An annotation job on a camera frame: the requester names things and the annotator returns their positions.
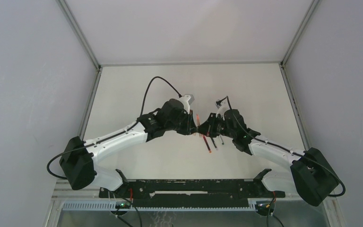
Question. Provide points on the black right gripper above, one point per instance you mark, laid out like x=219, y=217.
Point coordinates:
x=208, y=126

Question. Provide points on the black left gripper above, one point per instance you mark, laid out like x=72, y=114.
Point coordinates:
x=190, y=127

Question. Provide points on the orange pen with cap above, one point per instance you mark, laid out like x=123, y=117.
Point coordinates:
x=198, y=124

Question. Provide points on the white green-tipped pen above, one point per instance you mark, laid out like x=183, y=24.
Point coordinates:
x=221, y=139

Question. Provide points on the black pen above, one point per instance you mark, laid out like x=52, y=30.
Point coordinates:
x=214, y=143

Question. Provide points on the red pen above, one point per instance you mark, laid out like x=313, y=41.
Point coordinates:
x=207, y=144

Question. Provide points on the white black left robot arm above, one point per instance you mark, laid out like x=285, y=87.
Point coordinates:
x=80, y=160

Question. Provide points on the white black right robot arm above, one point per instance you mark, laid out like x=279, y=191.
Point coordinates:
x=307, y=172

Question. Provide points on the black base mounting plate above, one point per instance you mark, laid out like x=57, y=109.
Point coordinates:
x=196, y=193

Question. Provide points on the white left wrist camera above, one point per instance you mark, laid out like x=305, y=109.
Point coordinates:
x=187, y=100

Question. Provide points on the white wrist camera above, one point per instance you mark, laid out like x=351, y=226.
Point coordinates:
x=222, y=107
x=187, y=100

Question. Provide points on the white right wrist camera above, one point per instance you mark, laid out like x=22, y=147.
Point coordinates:
x=222, y=107

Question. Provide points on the white slotted cable duct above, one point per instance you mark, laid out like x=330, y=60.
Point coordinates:
x=122, y=206

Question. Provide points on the aluminium frame rail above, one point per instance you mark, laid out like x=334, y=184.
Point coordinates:
x=295, y=107

